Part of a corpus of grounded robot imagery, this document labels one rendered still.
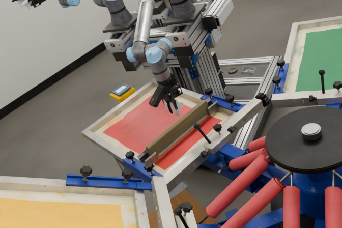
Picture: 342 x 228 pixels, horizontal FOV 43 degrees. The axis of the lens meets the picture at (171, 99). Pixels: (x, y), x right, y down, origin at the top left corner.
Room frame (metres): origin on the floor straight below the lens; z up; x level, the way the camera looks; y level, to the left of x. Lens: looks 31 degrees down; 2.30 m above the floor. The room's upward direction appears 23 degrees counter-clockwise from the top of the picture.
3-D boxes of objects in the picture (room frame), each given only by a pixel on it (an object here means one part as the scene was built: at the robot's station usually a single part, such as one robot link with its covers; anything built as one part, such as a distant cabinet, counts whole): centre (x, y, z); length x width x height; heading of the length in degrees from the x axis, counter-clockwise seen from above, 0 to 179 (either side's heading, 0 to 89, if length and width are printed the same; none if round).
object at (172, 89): (1.83, -0.01, 1.26); 0.09 x 0.08 x 0.12; 119
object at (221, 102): (1.92, -0.24, 0.97); 0.30 x 0.05 x 0.07; 28
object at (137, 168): (1.66, 0.25, 0.97); 0.30 x 0.05 x 0.07; 28
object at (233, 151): (1.51, -0.15, 1.02); 0.17 x 0.06 x 0.05; 28
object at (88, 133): (2.00, 0.12, 0.97); 0.79 x 0.58 x 0.04; 28
